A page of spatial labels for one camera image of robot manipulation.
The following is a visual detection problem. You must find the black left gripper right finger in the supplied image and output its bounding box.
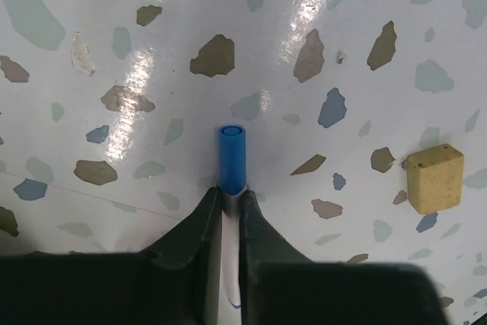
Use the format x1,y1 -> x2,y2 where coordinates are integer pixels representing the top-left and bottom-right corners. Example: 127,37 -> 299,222
239,190 -> 448,325

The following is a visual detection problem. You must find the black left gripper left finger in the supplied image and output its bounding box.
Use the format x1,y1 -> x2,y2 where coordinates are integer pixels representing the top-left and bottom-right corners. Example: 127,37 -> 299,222
1,187 -> 222,324

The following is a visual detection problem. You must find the white pen blue cap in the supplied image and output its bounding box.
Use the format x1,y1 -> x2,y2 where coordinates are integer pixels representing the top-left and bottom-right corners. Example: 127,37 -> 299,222
217,124 -> 249,310

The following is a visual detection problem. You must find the small tan eraser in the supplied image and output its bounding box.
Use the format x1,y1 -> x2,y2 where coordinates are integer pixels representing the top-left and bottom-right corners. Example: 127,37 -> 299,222
406,144 -> 464,215

